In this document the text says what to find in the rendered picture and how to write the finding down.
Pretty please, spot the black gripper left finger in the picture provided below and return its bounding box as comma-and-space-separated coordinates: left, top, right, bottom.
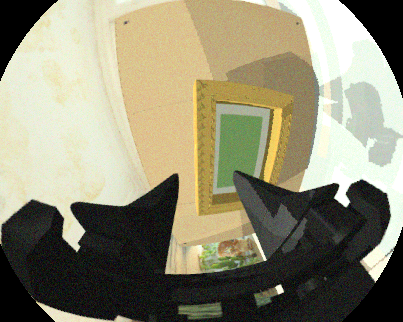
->
69, 174, 180, 274

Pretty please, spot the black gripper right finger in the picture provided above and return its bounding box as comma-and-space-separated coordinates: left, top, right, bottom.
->
233, 170, 339, 261

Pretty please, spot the gold picture frame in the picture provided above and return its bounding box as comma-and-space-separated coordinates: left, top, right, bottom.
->
193, 80, 294, 215

